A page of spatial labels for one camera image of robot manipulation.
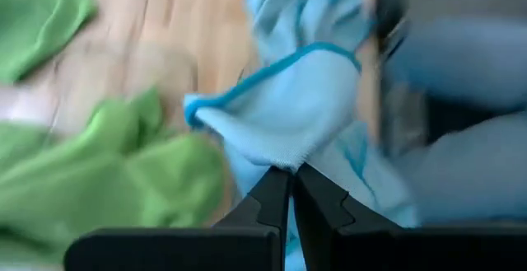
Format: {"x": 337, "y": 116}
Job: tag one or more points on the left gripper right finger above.
{"x": 411, "y": 250}

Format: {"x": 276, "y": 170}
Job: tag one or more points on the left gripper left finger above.
{"x": 185, "y": 250}

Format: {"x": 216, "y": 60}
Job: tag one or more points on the green microfiber towel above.
{"x": 103, "y": 188}
{"x": 37, "y": 15}

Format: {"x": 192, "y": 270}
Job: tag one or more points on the light blue microfiber towel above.
{"x": 288, "y": 114}
{"x": 304, "y": 7}

